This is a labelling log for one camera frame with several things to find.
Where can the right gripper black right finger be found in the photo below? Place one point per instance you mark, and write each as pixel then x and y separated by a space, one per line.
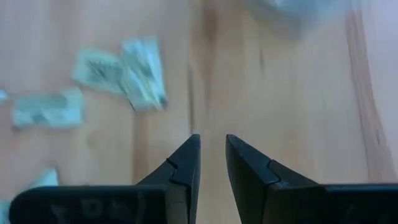
pixel 295 205

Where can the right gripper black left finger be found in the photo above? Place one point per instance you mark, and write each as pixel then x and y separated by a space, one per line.
pixel 124 205

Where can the clear plastic container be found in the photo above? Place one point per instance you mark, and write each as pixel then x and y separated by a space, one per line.
pixel 295 9

